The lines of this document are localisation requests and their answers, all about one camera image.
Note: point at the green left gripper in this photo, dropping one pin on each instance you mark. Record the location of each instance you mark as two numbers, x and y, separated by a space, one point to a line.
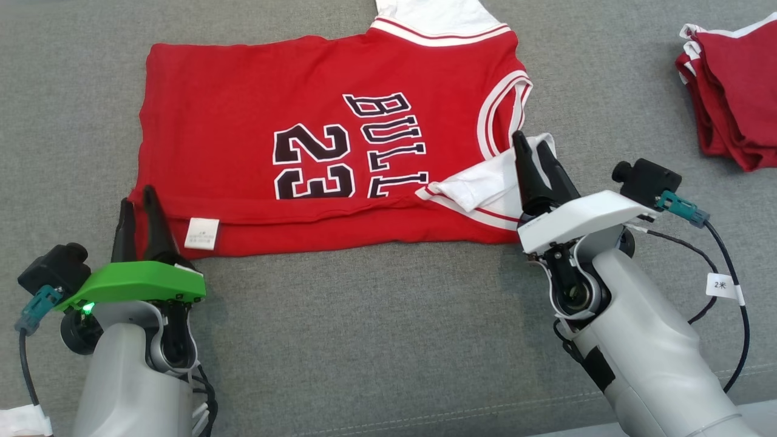
139 282

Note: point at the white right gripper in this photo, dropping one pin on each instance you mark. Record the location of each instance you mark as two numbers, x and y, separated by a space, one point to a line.
576 218

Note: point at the red basketball jersey number 23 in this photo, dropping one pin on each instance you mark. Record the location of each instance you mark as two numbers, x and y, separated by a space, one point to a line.
243 109

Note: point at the red shorts with white trim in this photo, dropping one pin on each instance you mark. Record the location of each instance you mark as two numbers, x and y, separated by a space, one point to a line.
734 97

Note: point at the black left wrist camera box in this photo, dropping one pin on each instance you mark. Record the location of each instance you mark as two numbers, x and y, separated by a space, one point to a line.
51 270

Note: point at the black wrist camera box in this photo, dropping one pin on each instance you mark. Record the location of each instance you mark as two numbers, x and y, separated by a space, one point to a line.
51 270
646 182

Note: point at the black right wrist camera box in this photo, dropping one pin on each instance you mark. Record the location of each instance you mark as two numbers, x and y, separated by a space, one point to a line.
646 182

